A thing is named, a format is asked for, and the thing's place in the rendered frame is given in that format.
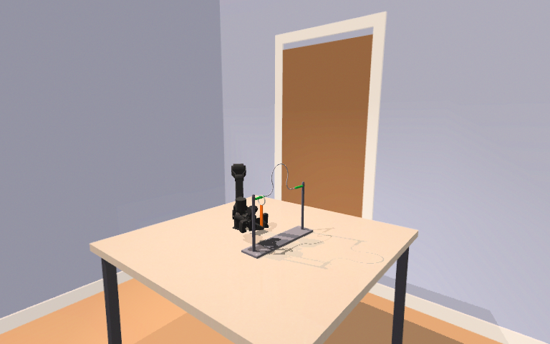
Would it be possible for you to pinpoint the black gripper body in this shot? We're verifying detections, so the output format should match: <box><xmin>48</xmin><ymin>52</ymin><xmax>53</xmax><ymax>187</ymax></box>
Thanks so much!
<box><xmin>239</xmin><ymin>213</ymin><xmax>269</xmax><ymax>233</ymax></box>

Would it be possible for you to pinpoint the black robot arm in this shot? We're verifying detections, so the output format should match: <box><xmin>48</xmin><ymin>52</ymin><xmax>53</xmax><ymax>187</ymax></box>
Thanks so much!
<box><xmin>231</xmin><ymin>163</ymin><xmax>252</xmax><ymax>230</ymax></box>

